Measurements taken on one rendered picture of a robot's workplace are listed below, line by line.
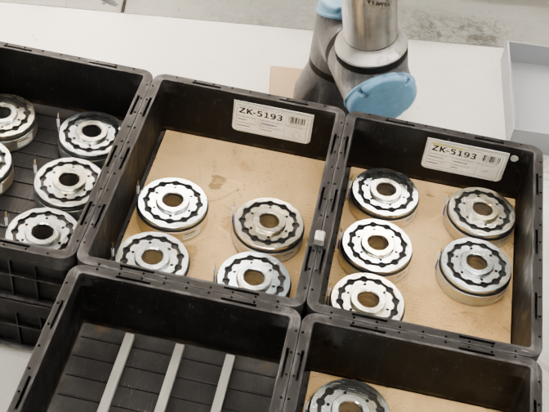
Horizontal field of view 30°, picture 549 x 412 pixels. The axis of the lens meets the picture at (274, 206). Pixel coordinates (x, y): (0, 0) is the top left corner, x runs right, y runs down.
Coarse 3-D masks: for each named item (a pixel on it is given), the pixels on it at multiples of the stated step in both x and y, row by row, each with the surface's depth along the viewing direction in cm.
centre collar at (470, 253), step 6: (468, 252) 146; (474, 252) 146; (480, 252) 146; (462, 258) 145; (486, 258) 146; (462, 264) 144; (486, 264) 145; (492, 264) 145; (468, 270) 144; (474, 270) 144; (480, 270) 144; (486, 270) 144; (492, 270) 144; (480, 276) 144
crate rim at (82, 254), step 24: (240, 96) 156; (264, 96) 156; (144, 120) 150; (336, 120) 154; (336, 144) 150; (120, 168) 144; (96, 216) 136; (312, 240) 136; (96, 264) 130; (120, 264) 130; (312, 264) 133; (216, 288) 129; (240, 288) 129
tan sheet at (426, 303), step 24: (360, 168) 162; (432, 192) 159; (432, 216) 156; (432, 240) 152; (336, 264) 147; (432, 264) 149; (408, 288) 145; (432, 288) 146; (408, 312) 142; (432, 312) 143; (456, 312) 143; (480, 312) 143; (504, 312) 144; (480, 336) 140; (504, 336) 141
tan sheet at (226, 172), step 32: (160, 160) 158; (192, 160) 159; (224, 160) 160; (256, 160) 161; (288, 160) 161; (320, 160) 162; (224, 192) 155; (256, 192) 156; (288, 192) 156; (128, 224) 149; (224, 224) 150; (192, 256) 146; (224, 256) 146
